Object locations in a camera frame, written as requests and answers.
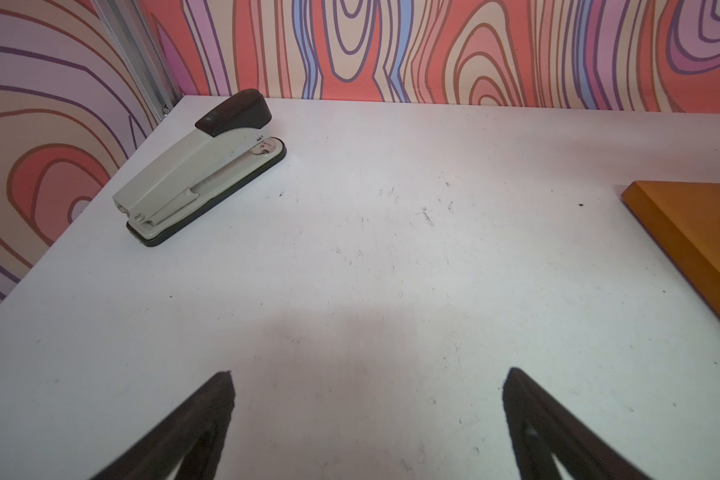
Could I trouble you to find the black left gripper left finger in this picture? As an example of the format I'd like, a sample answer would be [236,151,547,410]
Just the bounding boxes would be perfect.
[95,371,235,479]

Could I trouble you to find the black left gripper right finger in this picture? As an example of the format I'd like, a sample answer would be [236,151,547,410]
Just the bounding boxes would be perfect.
[502,367,648,479]

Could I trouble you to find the gold rack on wooden base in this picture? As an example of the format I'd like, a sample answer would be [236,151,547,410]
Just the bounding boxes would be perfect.
[621,181,720,319]

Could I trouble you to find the grey black stapler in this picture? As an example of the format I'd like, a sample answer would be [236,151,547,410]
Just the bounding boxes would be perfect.
[113,89,287,247]

